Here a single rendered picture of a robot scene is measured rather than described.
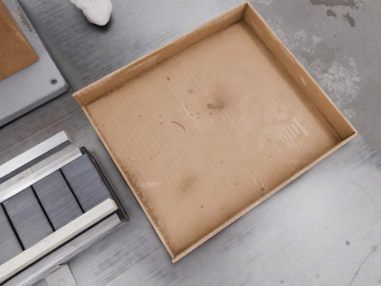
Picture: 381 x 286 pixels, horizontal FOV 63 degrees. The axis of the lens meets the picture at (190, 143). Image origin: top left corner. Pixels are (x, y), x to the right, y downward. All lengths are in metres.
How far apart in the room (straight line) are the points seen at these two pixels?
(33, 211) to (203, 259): 0.22
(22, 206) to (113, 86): 0.20
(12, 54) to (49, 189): 0.20
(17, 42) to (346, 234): 0.51
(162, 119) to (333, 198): 0.27
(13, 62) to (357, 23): 1.59
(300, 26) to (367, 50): 0.33
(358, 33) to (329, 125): 1.31
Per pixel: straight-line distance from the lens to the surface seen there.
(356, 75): 1.66
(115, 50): 0.53
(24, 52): 0.51
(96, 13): 0.55
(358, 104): 1.60
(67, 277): 0.46
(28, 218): 0.43
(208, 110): 0.47
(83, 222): 0.37
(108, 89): 0.49
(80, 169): 0.41
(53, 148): 0.34
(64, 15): 0.59
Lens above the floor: 1.27
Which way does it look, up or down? 73 degrees down
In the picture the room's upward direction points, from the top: 6 degrees clockwise
